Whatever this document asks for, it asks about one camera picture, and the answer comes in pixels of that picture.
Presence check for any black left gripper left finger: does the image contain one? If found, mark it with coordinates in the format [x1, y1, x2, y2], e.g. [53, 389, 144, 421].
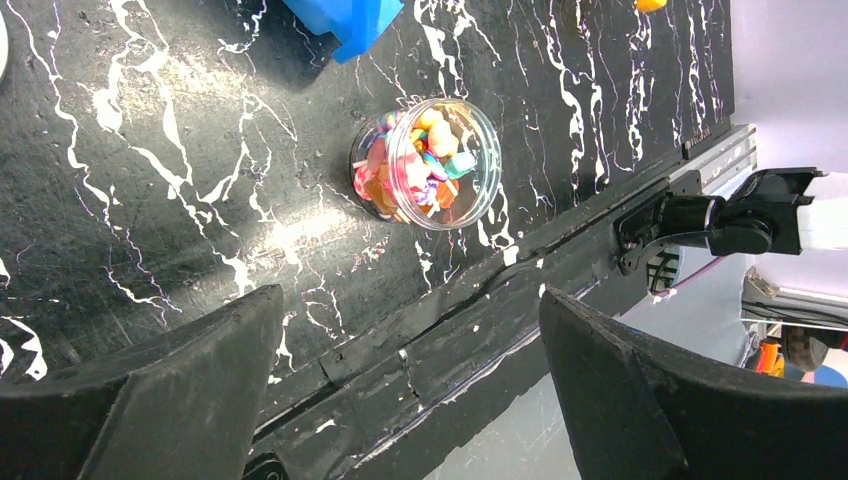
[1, 285, 284, 479]

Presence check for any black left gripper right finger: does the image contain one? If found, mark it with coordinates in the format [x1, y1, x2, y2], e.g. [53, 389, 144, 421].
[539, 290, 847, 479]

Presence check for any orange plastic scoop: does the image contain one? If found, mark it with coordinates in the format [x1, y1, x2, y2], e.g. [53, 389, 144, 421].
[635, 0, 668, 13]

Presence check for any blue plastic candy bin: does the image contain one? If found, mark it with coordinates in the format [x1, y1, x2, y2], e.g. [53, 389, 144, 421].
[283, 0, 405, 64]

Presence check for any white round jar lid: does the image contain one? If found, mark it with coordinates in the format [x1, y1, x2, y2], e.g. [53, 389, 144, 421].
[0, 14, 9, 79]

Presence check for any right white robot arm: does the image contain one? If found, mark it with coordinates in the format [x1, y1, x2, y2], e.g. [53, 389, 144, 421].
[616, 167, 847, 275]

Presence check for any clear round plastic jar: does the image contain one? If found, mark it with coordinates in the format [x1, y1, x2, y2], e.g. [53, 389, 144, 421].
[348, 98, 503, 231]

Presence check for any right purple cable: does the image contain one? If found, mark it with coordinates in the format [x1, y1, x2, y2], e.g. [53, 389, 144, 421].
[652, 254, 730, 303]

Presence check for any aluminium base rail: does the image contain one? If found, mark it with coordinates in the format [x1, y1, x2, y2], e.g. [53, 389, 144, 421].
[678, 124, 758, 198]

